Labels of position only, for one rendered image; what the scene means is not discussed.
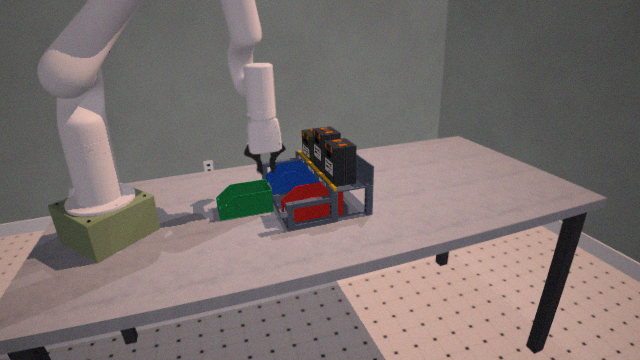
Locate dark grey metal bin rack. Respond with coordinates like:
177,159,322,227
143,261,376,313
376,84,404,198
272,151,374,232

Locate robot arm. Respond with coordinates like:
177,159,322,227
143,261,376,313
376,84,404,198
37,0,276,217

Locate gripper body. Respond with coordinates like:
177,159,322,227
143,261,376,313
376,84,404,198
247,117,282,154

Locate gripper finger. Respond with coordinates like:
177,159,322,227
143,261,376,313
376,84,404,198
244,144,263,174
270,144,286,172

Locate yellow flat bar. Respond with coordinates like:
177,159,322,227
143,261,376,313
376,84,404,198
298,150,337,191

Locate green bin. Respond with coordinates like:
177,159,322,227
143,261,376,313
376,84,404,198
216,179,274,221

